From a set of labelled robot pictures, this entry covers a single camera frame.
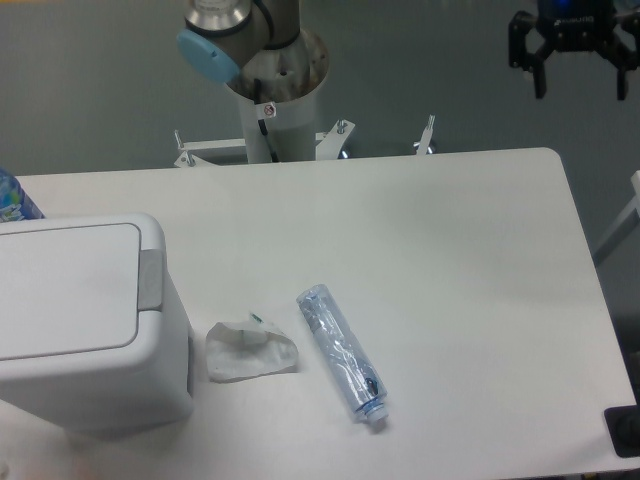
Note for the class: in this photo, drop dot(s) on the white pedestal base frame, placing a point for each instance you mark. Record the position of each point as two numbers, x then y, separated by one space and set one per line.
331 145

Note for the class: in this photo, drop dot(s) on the crumpled white tissue paper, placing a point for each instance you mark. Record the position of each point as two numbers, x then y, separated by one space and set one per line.
238 351

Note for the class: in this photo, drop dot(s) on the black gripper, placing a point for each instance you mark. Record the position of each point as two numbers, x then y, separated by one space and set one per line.
574 26

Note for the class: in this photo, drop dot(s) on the white frame at right edge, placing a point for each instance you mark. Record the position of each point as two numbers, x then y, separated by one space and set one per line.
621 227

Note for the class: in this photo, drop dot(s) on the empty clear plastic bottle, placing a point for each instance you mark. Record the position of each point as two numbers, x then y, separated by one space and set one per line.
353 373

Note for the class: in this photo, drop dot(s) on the white plastic trash can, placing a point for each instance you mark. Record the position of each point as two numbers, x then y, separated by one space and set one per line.
75 349

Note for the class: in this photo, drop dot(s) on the blue labelled bottle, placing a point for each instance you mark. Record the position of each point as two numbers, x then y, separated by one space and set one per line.
16 204

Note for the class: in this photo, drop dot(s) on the grey trash can push button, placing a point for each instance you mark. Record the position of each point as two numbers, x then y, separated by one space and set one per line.
151 280

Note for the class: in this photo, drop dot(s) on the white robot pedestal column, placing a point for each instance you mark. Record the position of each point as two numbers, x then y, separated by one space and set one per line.
276 93

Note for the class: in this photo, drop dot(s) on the silver robot arm blue cap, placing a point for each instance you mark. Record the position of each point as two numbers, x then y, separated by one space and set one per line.
221 37

